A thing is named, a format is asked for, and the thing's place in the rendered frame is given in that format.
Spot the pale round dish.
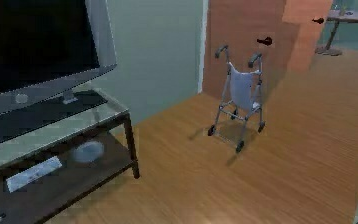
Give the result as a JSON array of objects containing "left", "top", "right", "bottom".
[{"left": 70, "top": 140, "right": 105, "bottom": 164}]

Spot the orange-brown room door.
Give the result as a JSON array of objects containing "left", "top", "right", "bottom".
[
  {"left": 282, "top": 0, "right": 334, "bottom": 73},
  {"left": 202, "top": 0, "right": 301, "bottom": 101}
]

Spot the glass-topped dark television stand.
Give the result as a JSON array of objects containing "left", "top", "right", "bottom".
[{"left": 0, "top": 87, "right": 141, "bottom": 224}]

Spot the grey flat television set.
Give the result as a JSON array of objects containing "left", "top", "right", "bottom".
[{"left": 0, "top": 0, "right": 118, "bottom": 148}]

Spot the white remote control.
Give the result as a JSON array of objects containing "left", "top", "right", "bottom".
[{"left": 5, "top": 155, "right": 63, "bottom": 194}]

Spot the grey round-footed table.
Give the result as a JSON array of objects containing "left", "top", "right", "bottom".
[{"left": 314, "top": 9, "right": 358, "bottom": 57}]

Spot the grey wheeled walking frame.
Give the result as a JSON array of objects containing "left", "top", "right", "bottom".
[{"left": 206, "top": 44, "right": 267, "bottom": 154}]

